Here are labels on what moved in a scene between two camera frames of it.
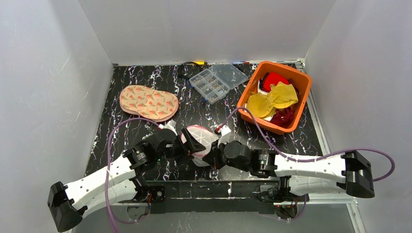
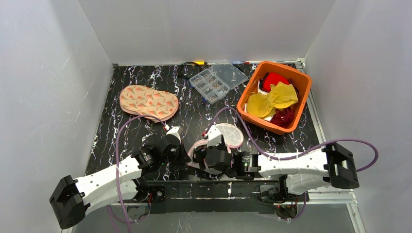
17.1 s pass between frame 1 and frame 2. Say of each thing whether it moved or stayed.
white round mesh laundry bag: moved
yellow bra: stayed
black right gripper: stayed
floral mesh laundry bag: stayed
